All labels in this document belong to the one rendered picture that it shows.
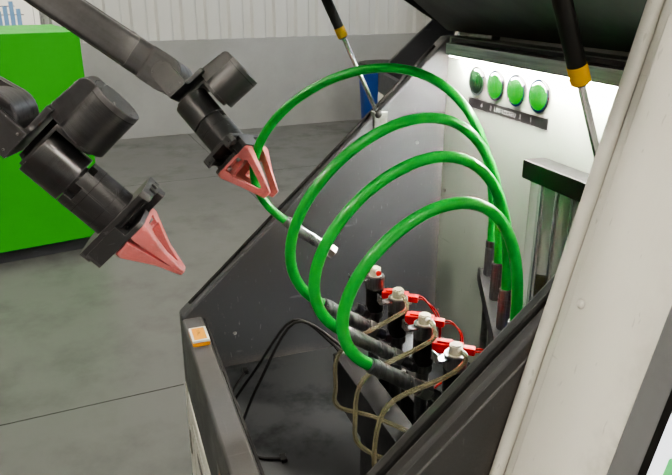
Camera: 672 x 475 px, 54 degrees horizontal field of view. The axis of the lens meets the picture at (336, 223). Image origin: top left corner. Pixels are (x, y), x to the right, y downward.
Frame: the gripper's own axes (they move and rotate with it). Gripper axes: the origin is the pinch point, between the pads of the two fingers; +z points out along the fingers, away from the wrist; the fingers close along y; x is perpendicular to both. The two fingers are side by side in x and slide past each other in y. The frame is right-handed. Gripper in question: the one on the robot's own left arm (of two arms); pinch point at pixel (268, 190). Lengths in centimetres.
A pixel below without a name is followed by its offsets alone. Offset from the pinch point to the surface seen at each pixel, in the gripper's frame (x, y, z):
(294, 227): -6.2, -17.6, 10.8
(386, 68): -25.9, 1.1, -0.4
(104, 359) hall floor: 162, 139, -40
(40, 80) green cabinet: 138, 204, -198
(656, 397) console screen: -28, -37, 45
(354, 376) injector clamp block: 8.8, -0.1, 30.2
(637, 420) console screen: -25, -37, 46
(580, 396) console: -22, -32, 43
